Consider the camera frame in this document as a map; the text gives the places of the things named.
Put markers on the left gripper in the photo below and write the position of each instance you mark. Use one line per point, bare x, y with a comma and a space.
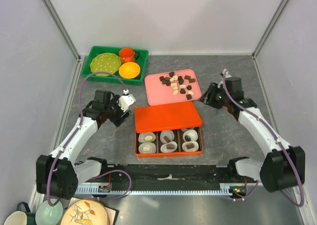
119, 120

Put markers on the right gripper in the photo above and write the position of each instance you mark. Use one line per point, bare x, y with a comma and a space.
213, 89

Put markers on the oval white chocolate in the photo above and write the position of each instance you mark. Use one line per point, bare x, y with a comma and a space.
148, 138

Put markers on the orange box lid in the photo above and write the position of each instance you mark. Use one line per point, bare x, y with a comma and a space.
166, 117

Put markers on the white rectangular chocolate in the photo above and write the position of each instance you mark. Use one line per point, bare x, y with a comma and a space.
146, 149

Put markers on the orange chocolate box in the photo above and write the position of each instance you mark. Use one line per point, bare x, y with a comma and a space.
178, 139

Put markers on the brown rectangular chocolate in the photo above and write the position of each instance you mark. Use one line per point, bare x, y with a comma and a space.
170, 146

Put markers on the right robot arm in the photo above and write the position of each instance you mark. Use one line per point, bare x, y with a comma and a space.
284, 165

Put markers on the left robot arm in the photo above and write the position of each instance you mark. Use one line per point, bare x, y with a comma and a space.
57, 174

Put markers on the white paper cup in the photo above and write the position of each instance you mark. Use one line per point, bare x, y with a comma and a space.
190, 150
147, 144
141, 137
186, 129
165, 150
192, 133
169, 134

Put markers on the pink tray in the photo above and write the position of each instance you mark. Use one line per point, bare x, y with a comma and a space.
159, 93

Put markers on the orange bowl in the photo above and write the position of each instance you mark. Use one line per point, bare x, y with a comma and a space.
129, 70

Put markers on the green dotted plate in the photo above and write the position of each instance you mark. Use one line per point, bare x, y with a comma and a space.
106, 62

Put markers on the orange mug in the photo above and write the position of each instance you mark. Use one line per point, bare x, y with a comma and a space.
128, 55

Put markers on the painted bird plate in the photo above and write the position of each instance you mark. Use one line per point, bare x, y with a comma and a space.
85, 212

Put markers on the celadon bowl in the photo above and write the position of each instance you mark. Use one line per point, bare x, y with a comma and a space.
49, 215

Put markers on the white green mug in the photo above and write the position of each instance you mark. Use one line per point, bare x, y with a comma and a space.
22, 216

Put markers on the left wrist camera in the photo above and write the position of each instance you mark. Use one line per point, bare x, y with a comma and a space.
126, 100

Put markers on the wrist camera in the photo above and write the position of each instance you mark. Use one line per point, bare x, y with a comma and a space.
225, 74
126, 100

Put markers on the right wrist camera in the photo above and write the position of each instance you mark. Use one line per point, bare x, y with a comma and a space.
225, 74

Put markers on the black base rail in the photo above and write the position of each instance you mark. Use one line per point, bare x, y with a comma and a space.
145, 179

